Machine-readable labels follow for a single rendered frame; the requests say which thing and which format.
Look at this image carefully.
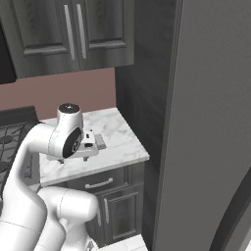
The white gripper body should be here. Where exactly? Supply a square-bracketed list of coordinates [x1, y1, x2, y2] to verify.
[46, 140, 100, 162]

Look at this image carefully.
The dark grey fridge body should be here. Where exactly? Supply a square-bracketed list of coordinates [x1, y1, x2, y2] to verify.
[114, 0, 180, 251]

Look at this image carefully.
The grey fridge door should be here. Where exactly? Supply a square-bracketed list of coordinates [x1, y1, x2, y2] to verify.
[152, 0, 251, 251]

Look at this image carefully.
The dark grey drawer front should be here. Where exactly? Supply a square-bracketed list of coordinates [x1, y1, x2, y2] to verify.
[66, 165, 128, 194]

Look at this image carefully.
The black hob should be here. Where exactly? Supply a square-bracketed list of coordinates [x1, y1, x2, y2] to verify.
[0, 105, 42, 194]

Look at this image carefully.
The dark grey base cupboard door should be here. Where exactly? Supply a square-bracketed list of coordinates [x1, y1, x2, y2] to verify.
[85, 195, 103, 244]
[97, 184, 145, 247]

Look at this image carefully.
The black extractor hood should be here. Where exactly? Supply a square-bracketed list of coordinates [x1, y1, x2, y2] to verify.
[0, 20, 18, 85]

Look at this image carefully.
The silver drawer handle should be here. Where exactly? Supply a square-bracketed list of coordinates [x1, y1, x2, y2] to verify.
[84, 176, 115, 190]

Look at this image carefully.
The dark grey wall cupboard door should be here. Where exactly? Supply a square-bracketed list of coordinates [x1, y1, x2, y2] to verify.
[0, 0, 81, 79]
[72, 0, 135, 72]

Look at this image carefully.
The silver wall cupboard handle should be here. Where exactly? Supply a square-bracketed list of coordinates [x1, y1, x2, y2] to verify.
[75, 3, 88, 60]
[63, 4, 76, 61]

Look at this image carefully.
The dark fridge door handle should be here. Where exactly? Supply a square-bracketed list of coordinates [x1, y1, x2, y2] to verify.
[209, 175, 251, 251]

